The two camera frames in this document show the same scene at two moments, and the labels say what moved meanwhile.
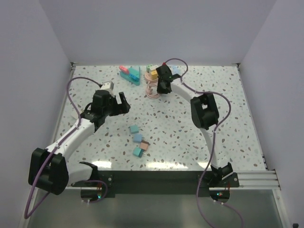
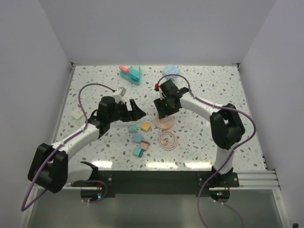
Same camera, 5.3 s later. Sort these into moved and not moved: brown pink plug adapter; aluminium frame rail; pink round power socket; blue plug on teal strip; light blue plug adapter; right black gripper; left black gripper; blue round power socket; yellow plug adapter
Moved: pink round power socket; left black gripper; right black gripper; yellow plug adapter
Not moved: light blue plug adapter; blue plug on teal strip; blue round power socket; aluminium frame rail; brown pink plug adapter
